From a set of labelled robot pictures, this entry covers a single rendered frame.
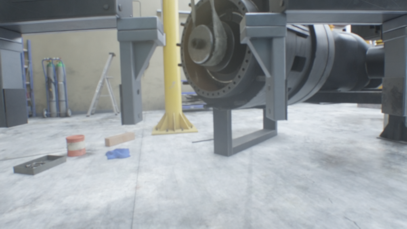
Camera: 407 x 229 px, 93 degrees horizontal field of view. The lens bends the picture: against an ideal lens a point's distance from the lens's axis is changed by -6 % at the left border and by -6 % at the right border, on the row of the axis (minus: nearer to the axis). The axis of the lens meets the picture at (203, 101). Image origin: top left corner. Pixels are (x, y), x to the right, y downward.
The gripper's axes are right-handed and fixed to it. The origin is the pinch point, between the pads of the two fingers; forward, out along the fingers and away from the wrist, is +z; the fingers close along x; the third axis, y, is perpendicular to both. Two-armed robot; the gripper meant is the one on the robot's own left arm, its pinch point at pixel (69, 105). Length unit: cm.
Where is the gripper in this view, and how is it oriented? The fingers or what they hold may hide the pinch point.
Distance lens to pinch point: 25.3
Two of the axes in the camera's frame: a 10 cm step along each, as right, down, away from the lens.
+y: 0.0, -0.7, 10.0
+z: 0.3, 10.0, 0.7
